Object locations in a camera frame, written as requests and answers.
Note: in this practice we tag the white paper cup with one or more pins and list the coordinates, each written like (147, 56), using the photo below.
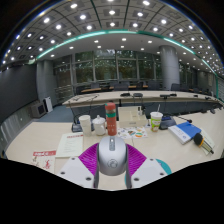
(85, 126)

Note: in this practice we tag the red bottle with green band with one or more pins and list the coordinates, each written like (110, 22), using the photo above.
(111, 120)

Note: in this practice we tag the black gooseneck desk microphone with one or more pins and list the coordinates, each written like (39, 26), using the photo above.
(76, 127)

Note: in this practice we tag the green-printed paper cup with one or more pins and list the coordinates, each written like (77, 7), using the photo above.
(156, 121)

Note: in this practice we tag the colourful printed leaflet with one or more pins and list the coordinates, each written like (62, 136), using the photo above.
(133, 132)

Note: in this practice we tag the black handheld microphone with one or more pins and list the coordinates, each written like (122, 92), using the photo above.
(199, 140)

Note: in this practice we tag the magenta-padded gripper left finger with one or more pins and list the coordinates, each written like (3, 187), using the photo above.
(85, 160)

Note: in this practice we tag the cream paper booklet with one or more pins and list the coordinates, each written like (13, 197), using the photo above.
(70, 145)

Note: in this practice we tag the grey desk microphone base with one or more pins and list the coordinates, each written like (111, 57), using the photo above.
(167, 122)

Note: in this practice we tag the white standing appliance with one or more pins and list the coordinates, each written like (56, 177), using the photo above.
(48, 104)

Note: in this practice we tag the white cardboard box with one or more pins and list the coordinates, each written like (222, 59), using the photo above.
(131, 116)

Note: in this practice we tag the silver computer mouse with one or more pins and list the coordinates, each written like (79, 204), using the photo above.
(112, 156)

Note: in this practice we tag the long curved conference table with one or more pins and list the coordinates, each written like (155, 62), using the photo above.
(110, 97)

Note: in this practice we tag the ceiling lights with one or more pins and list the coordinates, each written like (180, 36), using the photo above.
(111, 12)

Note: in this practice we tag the dark office chairs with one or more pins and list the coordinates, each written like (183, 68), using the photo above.
(120, 86)

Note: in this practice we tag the red fan-print booklet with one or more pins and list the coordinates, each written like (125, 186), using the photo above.
(45, 160)

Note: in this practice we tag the blue and white book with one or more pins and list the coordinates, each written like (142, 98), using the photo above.
(185, 131)

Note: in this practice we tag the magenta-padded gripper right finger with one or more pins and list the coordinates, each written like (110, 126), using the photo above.
(137, 160)

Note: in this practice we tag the grey floor cabinet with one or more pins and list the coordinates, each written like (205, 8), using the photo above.
(38, 110)

